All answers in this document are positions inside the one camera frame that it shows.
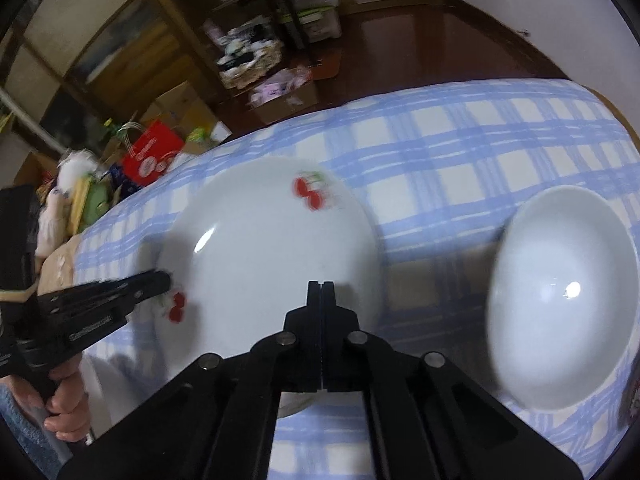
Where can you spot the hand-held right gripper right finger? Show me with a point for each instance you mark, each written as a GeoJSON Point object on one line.
{"type": "Point", "coordinates": [330, 320]}

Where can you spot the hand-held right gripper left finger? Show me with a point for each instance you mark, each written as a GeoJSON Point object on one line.
{"type": "Point", "coordinates": [312, 320]}

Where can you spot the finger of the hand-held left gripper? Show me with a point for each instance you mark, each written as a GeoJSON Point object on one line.
{"type": "Point", "coordinates": [115, 292]}

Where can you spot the white cherry print plate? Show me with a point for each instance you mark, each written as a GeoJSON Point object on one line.
{"type": "Point", "coordinates": [265, 240]}

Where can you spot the red bowl plain white inside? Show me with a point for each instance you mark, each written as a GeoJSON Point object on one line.
{"type": "Point", "coordinates": [550, 285]}

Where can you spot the person's left hand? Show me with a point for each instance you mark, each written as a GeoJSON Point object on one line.
{"type": "Point", "coordinates": [70, 405]}

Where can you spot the yellow green cushion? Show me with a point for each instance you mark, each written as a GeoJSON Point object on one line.
{"type": "Point", "coordinates": [92, 202]}

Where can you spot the white pink plush toy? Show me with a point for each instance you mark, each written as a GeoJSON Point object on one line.
{"type": "Point", "coordinates": [75, 170]}

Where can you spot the white curved pole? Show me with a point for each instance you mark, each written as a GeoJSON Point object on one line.
{"type": "Point", "coordinates": [20, 110]}

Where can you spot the wooden wardrobe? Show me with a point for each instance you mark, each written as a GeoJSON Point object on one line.
{"type": "Point", "coordinates": [125, 75]}

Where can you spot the blue checked cloth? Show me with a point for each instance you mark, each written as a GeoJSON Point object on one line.
{"type": "Point", "coordinates": [450, 160]}

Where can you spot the cardboard box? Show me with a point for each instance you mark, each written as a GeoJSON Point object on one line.
{"type": "Point", "coordinates": [185, 105]}

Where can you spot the pink printed packet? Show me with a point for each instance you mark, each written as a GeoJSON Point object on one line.
{"type": "Point", "coordinates": [280, 87]}

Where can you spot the wicker basket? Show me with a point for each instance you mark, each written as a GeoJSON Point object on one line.
{"type": "Point", "coordinates": [250, 67]}

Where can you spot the wooden open shelf unit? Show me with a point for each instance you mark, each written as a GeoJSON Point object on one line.
{"type": "Point", "coordinates": [175, 15]}

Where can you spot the clear plastic storage box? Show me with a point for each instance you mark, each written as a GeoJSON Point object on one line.
{"type": "Point", "coordinates": [320, 25]}

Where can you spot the small dark table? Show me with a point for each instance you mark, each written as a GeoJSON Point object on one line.
{"type": "Point", "coordinates": [296, 25]}

